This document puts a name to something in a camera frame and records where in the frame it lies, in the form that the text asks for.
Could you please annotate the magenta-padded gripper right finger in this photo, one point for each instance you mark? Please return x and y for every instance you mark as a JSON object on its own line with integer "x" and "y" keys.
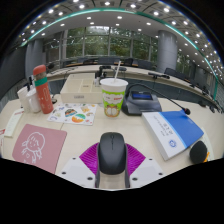
{"x": 148, "y": 170}

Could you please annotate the white printed document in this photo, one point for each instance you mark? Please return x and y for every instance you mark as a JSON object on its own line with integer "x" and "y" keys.
{"x": 13, "y": 123}

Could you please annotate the black computer mouse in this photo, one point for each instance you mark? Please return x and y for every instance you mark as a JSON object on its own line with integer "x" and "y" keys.
{"x": 112, "y": 155}

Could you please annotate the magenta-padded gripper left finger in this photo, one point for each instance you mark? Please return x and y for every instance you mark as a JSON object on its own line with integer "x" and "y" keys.
{"x": 75, "y": 170}

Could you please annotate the red bottle with green band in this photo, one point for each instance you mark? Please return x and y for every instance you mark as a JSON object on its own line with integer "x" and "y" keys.
{"x": 44, "y": 95}

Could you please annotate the stack of white paper cups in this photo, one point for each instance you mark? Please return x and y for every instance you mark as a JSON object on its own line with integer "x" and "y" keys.
{"x": 22, "y": 98}

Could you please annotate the blue and white book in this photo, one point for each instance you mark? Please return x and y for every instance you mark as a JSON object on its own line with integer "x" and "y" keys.
{"x": 183, "y": 128}

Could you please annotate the white lidded mug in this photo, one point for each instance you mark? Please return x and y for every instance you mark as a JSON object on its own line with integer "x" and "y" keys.
{"x": 34, "y": 101}

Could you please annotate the dark office chairs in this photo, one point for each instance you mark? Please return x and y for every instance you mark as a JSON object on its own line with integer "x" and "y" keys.
{"x": 145, "y": 64}

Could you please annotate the red and white leaflet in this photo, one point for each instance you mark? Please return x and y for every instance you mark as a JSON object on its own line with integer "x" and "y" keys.
{"x": 1, "y": 141}

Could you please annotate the colourful sticker sheet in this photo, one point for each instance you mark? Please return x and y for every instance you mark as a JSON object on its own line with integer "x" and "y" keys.
{"x": 73, "y": 115}

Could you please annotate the black foam microphone with orange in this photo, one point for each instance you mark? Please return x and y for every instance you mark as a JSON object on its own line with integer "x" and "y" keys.
{"x": 198, "y": 152}

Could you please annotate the ceiling lights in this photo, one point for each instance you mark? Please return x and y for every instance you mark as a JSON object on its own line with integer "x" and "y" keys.
{"x": 106, "y": 3}

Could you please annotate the paper drink cup with straw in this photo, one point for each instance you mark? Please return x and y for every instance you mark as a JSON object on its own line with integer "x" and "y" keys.
{"x": 113, "y": 100}

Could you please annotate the black conference microphone unit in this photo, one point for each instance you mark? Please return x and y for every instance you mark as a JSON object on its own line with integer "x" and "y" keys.
{"x": 140, "y": 106}

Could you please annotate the pink mouse pad with drawing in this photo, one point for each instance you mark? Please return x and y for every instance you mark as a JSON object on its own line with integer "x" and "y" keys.
{"x": 50, "y": 146}

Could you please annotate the cream desk organizer box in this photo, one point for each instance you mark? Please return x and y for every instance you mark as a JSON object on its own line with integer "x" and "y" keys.
{"x": 78, "y": 93}

